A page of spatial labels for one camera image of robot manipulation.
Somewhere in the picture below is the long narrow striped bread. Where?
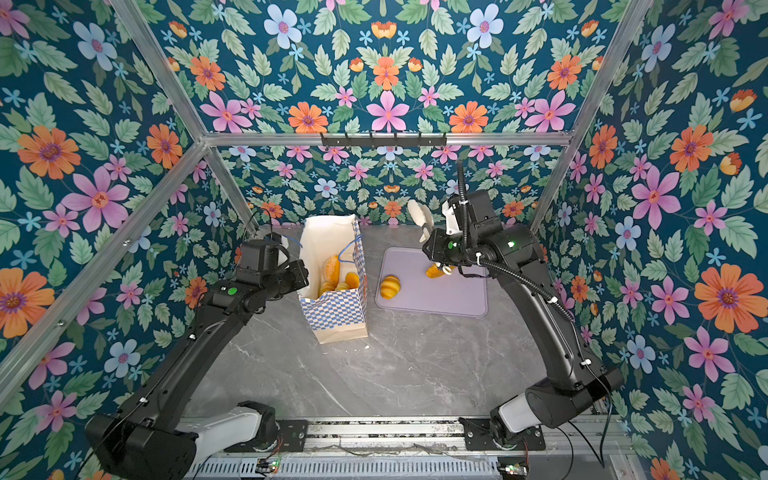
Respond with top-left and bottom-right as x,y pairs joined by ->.
318,282 -> 336,297

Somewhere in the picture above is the oval golden bread bun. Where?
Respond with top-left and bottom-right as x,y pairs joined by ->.
321,255 -> 340,286

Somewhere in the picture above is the checkered paper bread bag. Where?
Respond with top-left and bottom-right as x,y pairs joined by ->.
277,215 -> 368,344

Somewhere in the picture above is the yellow orange mango bread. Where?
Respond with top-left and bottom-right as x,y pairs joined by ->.
345,272 -> 360,289

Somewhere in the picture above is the lavender plastic tray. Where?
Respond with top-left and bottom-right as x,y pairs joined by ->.
375,247 -> 489,318

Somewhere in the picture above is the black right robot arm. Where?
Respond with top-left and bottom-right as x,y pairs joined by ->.
422,168 -> 625,443

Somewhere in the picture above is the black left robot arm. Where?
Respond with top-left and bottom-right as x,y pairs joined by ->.
85,233 -> 309,479

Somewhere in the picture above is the small round striped bun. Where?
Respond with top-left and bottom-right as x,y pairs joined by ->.
379,275 -> 401,300

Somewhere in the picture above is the black hook rail bracket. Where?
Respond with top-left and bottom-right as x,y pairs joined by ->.
320,133 -> 448,148

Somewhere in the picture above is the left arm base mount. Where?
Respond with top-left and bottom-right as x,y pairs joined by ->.
227,401 -> 309,454

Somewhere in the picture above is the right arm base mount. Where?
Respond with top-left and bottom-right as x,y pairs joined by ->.
458,408 -> 546,451

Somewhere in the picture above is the white perforated cable duct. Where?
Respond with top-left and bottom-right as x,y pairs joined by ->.
185,456 -> 501,479

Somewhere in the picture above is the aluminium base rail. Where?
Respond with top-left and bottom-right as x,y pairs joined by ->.
273,415 -> 635,459

